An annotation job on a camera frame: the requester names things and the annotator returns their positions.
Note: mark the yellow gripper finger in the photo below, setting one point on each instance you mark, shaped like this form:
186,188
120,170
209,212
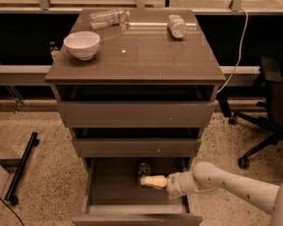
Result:
157,181

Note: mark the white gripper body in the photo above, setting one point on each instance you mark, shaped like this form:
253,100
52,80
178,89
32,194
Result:
173,184

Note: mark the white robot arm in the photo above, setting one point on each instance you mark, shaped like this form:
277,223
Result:
205,177

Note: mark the open bottom drawer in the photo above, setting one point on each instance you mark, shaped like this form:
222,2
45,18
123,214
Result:
114,196

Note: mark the grey drawer cabinet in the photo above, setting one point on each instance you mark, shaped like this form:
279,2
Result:
140,62

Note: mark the middle drawer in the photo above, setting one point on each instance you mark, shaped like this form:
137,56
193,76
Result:
133,147

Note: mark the top drawer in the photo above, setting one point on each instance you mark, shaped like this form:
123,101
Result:
135,115

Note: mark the black office chair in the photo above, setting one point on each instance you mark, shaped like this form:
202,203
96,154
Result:
270,75

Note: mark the black bar with wheels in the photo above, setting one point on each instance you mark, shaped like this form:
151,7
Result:
10,196

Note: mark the white bowl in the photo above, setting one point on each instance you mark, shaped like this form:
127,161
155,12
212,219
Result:
83,44

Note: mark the crushed clear plastic bottle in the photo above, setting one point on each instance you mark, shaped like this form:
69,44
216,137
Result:
177,26

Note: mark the small bottle behind cabinet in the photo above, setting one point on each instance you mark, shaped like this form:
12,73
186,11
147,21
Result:
54,50

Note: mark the clear plastic water bottle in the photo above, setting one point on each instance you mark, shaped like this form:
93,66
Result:
107,18

